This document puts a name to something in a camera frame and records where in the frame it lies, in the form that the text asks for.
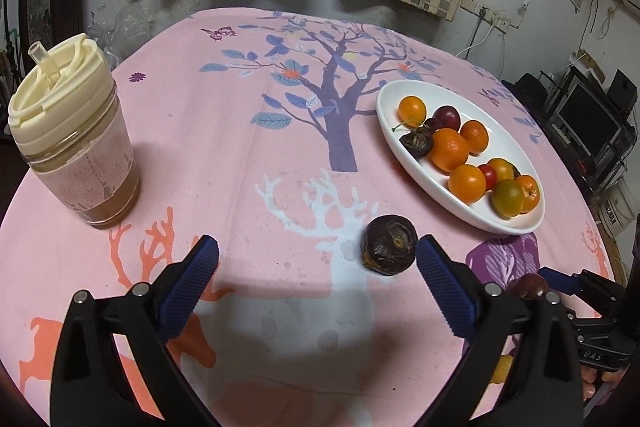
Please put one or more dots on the bumpy tangerine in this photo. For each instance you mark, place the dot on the bumpy tangerine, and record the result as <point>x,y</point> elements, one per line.
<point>475,136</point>
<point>530,193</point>

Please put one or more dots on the purple plum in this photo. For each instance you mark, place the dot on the purple plum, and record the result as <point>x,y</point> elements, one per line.
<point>530,285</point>
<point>447,116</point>

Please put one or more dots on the small yellow fruit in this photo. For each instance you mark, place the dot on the small yellow fruit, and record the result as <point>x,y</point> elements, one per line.
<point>502,367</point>

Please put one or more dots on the dark red cherry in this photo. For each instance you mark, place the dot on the dark red cherry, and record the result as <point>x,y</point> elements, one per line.
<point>433,125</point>

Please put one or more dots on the computer monitor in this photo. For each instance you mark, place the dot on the computer monitor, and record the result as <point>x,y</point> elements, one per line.
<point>587,117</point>

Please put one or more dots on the clear plastic bag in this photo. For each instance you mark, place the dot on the clear plastic bag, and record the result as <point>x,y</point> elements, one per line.
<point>120,22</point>

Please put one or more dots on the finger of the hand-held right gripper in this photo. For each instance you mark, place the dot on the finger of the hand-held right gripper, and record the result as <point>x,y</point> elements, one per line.
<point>557,278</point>

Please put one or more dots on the person's right hand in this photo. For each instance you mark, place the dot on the person's right hand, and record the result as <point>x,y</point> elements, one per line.
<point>594,384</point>

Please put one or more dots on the cream lid tumbler cup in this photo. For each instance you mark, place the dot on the cream lid tumbler cup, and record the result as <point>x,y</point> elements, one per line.
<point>75,187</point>

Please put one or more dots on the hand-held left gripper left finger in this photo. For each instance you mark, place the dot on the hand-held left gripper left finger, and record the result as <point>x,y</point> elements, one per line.
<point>190,287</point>

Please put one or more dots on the yellow-green orange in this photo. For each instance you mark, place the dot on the yellow-green orange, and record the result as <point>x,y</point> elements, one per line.
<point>506,199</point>

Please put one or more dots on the small orange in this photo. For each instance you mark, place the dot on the small orange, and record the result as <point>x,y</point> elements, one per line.
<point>411,109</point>
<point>500,167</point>

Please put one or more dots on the large orange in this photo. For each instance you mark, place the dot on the large orange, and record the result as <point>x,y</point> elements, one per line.
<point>450,149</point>

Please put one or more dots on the white bucket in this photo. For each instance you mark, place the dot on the white bucket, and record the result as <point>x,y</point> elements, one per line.
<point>617,207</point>

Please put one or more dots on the black computer desk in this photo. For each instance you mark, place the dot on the black computer desk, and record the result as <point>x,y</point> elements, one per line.
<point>575,162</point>

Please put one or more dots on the pink deer print tablecloth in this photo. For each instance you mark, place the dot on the pink deer print tablecloth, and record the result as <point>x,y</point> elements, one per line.
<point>225,187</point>

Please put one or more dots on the white oval plate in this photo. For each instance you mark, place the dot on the white oval plate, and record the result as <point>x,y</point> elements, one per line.
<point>520,223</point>

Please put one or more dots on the white power strip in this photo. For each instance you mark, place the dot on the white power strip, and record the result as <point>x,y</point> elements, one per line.
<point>500,19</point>

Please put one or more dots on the large dark wrinkled fruit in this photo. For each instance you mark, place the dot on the large dark wrinkled fruit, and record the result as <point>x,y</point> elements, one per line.
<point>416,143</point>

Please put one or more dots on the dark wrinkled round fruit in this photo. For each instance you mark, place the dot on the dark wrinkled round fruit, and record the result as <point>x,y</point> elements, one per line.
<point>389,245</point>
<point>515,168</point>

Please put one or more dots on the smooth yellow-orange orange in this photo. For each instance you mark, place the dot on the smooth yellow-orange orange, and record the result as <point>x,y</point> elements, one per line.
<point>466,183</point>

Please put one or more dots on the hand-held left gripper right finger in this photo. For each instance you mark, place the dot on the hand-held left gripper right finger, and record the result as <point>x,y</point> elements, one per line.
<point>447,292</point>

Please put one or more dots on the black speaker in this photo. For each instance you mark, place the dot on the black speaker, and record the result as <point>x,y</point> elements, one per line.
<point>622,89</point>

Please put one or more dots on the white wall socket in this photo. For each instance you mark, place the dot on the white wall socket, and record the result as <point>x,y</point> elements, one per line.
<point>469,2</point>

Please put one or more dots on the small red plum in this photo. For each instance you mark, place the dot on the small red plum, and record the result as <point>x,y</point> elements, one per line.
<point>487,176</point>

